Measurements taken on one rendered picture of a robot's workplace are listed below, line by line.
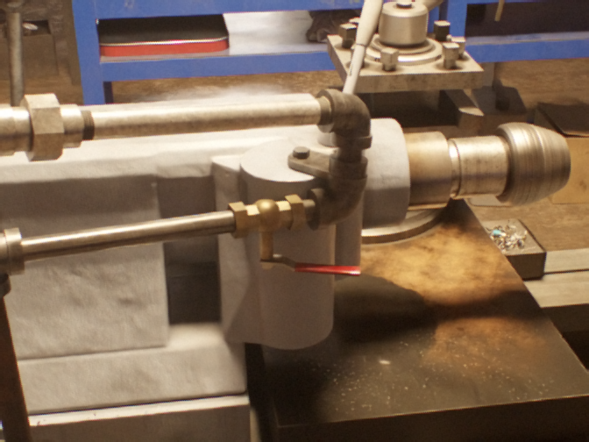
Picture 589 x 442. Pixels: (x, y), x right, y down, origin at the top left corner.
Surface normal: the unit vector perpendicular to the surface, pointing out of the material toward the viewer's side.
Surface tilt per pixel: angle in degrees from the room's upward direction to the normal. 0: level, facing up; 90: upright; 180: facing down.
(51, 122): 57
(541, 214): 0
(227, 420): 90
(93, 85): 90
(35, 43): 90
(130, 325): 66
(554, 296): 0
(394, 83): 90
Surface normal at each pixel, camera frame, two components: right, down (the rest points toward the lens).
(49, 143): 0.43, 0.58
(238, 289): -0.58, 0.20
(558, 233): 0.00, -0.88
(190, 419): 0.15, 0.47
